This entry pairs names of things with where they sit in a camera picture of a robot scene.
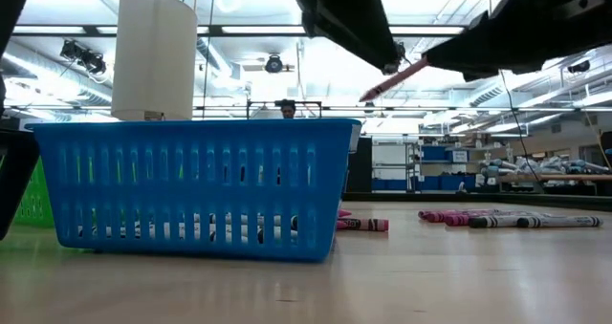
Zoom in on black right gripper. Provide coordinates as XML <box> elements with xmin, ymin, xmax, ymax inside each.
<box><xmin>423</xmin><ymin>0</ymin><xmax>612</xmax><ymax>81</ymax></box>

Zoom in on pink paper-wrapped crayon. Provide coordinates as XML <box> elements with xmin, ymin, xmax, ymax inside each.
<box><xmin>359</xmin><ymin>55</ymin><xmax>430</xmax><ymax>103</ymax></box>
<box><xmin>336</xmin><ymin>217</ymin><xmax>390</xmax><ymax>232</ymax></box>

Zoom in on white-wrapped black crayon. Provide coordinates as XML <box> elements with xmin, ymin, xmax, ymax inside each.
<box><xmin>516</xmin><ymin>215</ymin><xmax>603</xmax><ymax>229</ymax></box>
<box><xmin>468</xmin><ymin>215</ymin><xmax>522</xmax><ymax>229</ymax></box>

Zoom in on blue plastic basket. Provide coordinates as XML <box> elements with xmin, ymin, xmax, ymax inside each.
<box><xmin>26</xmin><ymin>118</ymin><xmax>362</xmax><ymax>263</ymax></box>

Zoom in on round black ceiling fixture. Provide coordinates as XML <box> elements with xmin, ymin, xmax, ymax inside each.
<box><xmin>264</xmin><ymin>53</ymin><xmax>285</xmax><ymax>75</ymax></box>

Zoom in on black cabinet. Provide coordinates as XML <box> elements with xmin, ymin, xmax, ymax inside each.
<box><xmin>346</xmin><ymin>136</ymin><xmax>374</xmax><ymax>194</ymax></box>

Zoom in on cluttered wooden workbench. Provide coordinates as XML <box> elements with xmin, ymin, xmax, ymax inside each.
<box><xmin>477</xmin><ymin>156</ymin><xmax>612</xmax><ymax>196</ymax></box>

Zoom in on white cylinder table lamp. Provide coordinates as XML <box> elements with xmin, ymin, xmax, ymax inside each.
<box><xmin>110</xmin><ymin>0</ymin><xmax>199</xmax><ymax>121</ymax></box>

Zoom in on black ceiling spotlight cluster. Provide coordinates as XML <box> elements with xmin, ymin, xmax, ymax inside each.
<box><xmin>59</xmin><ymin>39</ymin><xmax>108</xmax><ymax>76</ymax></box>

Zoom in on green plastic basket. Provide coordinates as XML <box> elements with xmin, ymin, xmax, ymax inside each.
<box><xmin>12</xmin><ymin>159</ymin><xmax>56</xmax><ymax>228</ymax></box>

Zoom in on black plastic basket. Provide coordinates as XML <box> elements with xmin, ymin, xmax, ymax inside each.
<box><xmin>0</xmin><ymin>130</ymin><xmax>41</xmax><ymax>242</ymax></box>

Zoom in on small black ceiling camera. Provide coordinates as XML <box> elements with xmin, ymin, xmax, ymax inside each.
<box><xmin>567</xmin><ymin>59</ymin><xmax>592</xmax><ymax>75</ymax></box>

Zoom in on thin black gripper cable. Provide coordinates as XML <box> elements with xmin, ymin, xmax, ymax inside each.
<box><xmin>498</xmin><ymin>69</ymin><xmax>546</xmax><ymax>192</ymax></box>

